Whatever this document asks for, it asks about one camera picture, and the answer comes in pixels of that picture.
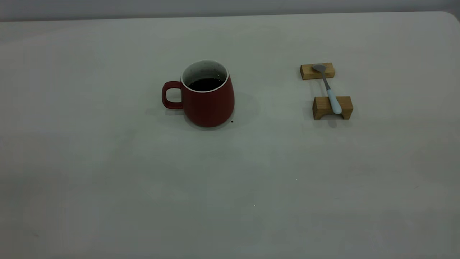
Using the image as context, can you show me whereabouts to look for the red ceramic mug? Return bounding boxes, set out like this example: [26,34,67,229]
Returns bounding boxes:
[162,59,235,128]

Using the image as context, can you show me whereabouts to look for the spoon with pale blue handle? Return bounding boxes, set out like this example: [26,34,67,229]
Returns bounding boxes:
[312,64,342,115]

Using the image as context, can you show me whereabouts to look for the dark coffee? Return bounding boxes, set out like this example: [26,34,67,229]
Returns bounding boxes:
[188,77,224,91]

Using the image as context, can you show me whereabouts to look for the arched wooden block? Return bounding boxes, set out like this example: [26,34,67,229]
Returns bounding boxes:
[312,96,354,120]

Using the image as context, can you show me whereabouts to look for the flat rectangular wooden block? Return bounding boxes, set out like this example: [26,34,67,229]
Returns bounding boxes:
[300,63,336,80]

